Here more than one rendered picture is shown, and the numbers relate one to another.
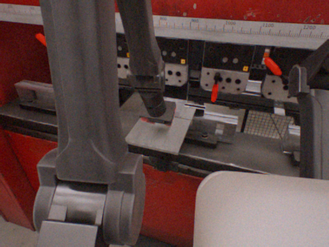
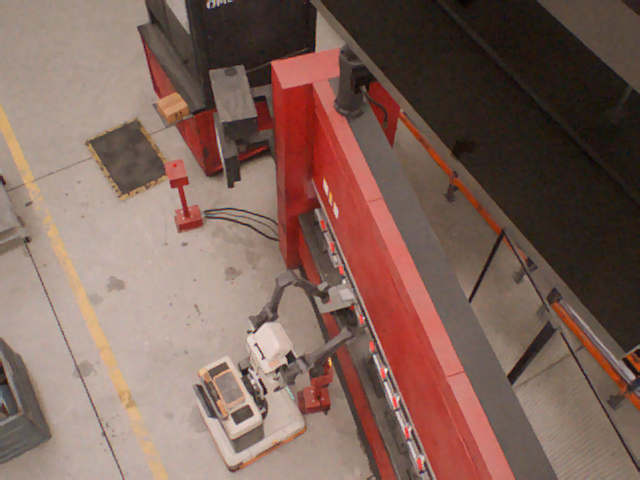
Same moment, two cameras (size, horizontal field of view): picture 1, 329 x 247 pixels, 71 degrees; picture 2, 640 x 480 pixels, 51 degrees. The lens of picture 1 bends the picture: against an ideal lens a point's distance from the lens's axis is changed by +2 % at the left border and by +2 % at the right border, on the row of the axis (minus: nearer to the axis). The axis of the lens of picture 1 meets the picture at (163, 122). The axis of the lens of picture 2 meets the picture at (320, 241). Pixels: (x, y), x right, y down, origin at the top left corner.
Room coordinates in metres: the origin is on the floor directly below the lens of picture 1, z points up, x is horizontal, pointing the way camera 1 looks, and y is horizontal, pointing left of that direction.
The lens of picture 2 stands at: (-0.85, -1.61, 5.30)
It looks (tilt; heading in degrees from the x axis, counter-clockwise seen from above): 58 degrees down; 50
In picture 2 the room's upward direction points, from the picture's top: 3 degrees clockwise
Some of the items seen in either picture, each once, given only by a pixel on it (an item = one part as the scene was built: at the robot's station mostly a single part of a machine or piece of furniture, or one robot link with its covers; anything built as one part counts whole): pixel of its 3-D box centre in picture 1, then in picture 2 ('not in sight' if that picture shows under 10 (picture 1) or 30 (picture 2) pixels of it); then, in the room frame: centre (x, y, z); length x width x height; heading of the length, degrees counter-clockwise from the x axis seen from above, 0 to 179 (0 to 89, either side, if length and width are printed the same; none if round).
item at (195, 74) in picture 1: (185, 83); not in sight; (0.94, -0.10, 1.01); 0.26 x 0.12 x 0.05; 162
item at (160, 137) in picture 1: (163, 124); (333, 298); (0.65, 0.00, 1.00); 0.26 x 0.18 x 0.01; 162
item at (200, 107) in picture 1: (180, 106); not in sight; (0.79, -0.07, 0.98); 0.20 x 0.03 x 0.03; 72
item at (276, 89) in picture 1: (292, 72); (373, 327); (0.67, -0.40, 1.18); 0.15 x 0.09 x 0.17; 72
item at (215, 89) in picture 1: (215, 87); not in sight; (0.68, -0.17, 1.12); 0.04 x 0.02 x 0.10; 162
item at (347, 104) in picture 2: not in sight; (361, 84); (1.08, 0.42, 2.53); 0.33 x 0.25 x 0.47; 72
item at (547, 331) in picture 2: not in sight; (506, 385); (1.19, -1.21, 1.00); 0.05 x 0.05 x 2.00; 72
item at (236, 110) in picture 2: not in sight; (237, 133); (0.72, 1.30, 1.53); 0.51 x 0.25 x 0.85; 68
